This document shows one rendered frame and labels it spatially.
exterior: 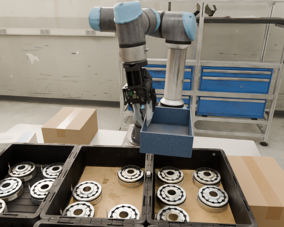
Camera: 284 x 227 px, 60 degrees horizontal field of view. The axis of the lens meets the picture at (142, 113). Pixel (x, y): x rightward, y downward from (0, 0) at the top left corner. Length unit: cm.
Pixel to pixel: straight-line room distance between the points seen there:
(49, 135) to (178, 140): 90
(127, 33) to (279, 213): 76
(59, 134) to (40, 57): 282
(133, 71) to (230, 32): 296
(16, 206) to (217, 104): 231
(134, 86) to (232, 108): 230
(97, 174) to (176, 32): 68
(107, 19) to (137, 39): 17
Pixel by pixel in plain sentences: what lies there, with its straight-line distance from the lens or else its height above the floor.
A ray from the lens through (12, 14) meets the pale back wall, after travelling 426.
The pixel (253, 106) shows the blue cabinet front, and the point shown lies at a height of 46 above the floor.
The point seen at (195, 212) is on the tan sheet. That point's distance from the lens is 91.
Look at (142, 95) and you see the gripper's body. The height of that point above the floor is 124.
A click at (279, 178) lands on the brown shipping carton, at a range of 111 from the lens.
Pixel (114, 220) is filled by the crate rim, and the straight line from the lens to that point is 74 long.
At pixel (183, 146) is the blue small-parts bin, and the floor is 111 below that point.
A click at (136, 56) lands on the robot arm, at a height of 134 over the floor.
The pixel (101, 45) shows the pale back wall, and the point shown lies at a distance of 372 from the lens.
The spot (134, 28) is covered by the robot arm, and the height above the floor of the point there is 141.
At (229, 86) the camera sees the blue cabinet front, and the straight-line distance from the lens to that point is 282.
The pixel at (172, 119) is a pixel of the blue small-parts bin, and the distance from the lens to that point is 89.
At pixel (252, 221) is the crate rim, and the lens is 79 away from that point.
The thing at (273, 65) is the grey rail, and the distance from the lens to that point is 284.
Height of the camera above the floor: 147
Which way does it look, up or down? 24 degrees down
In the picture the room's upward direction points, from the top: straight up
